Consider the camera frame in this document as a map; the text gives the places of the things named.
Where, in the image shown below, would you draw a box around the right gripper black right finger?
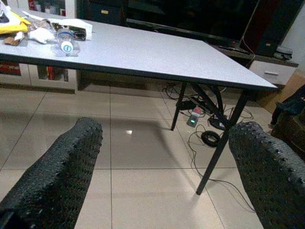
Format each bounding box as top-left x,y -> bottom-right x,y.
228,121 -> 305,229

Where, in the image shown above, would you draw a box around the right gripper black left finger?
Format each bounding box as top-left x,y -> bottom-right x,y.
0,116 -> 103,229

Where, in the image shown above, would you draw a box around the white drawer unit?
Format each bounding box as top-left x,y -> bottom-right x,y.
249,60 -> 298,87

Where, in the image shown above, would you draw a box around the white display cabinet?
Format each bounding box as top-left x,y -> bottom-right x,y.
0,0 -> 77,94

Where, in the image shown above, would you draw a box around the long black power strip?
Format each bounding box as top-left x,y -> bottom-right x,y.
176,96 -> 210,113

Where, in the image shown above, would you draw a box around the grey set-top box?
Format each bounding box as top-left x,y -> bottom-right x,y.
274,45 -> 294,60

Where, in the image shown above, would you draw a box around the flat black media player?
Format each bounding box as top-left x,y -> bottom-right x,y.
218,44 -> 251,55

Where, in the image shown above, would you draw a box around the blue-labelled clear plastic bottle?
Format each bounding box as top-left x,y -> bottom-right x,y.
56,26 -> 81,57

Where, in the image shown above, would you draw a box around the small brown cardboard piece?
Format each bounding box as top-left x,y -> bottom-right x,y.
3,35 -> 22,47

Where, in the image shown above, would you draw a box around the white crumpled tissue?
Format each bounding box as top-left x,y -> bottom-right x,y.
28,27 -> 56,45

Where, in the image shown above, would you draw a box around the tall dark speaker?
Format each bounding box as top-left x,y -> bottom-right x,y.
240,0 -> 303,58

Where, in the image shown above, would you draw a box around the grey folding table black legs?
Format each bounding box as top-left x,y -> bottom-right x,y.
0,7 -> 279,196

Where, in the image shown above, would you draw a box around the clear crumpled plastic wrapper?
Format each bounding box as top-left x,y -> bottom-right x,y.
28,18 -> 58,32

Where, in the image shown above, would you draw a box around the yellow product package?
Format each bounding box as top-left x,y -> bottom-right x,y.
0,10 -> 32,35

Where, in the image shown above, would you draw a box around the white flat box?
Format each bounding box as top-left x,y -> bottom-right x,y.
47,18 -> 93,41

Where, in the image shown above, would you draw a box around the dark storage cabinet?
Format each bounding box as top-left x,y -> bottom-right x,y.
76,0 -> 125,26

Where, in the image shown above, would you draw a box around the large black television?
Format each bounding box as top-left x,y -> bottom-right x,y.
125,0 -> 260,48

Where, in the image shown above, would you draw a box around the coiled black cable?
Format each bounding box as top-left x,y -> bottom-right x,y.
201,130 -> 221,147

